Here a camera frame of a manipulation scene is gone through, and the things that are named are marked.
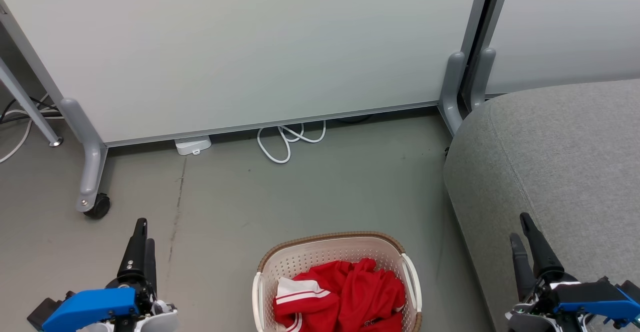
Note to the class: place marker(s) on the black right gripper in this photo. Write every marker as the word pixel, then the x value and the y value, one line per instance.
pixel 545 294

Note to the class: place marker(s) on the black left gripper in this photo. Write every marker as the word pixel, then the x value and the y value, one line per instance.
pixel 142 294

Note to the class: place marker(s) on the red shirt with print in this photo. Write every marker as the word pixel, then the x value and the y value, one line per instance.
pixel 375 292

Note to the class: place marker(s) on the red garment with white stripes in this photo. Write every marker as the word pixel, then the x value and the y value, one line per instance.
pixel 305 313

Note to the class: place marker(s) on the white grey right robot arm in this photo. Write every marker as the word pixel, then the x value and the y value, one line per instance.
pixel 525 324

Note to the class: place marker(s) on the grey fabric sofa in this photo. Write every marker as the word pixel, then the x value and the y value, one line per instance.
pixel 560 172

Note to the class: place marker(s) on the black caster wheel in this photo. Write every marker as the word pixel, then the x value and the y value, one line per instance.
pixel 99 206

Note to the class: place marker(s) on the grey partition leg with caster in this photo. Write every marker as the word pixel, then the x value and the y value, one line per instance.
pixel 90 162

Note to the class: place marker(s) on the white power adapter box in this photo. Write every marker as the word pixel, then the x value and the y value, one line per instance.
pixel 192 145

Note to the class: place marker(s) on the cream perforated laundry basket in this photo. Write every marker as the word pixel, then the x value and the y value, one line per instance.
pixel 300 259

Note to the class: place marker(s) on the short grey partition leg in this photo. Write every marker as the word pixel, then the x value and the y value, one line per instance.
pixel 451 92
pixel 481 75

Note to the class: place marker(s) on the grey metal table leg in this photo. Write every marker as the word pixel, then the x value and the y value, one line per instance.
pixel 27 107

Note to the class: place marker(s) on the narrow white partition panel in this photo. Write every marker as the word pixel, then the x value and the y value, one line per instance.
pixel 565 27

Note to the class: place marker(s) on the large white partition panel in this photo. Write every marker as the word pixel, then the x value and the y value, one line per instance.
pixel 250 47

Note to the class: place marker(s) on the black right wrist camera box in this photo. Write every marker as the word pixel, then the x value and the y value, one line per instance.
pixel 632 289

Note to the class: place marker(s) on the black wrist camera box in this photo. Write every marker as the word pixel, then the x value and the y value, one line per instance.
pixel 45 313
pixel 632 289

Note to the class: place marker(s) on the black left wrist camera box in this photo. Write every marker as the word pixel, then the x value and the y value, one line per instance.
pixel 45 313

